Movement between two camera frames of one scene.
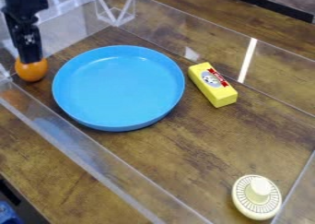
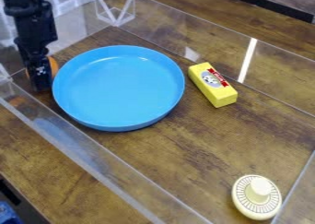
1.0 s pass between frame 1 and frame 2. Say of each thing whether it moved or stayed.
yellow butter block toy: stayed
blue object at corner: stayed
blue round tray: stayed
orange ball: moved
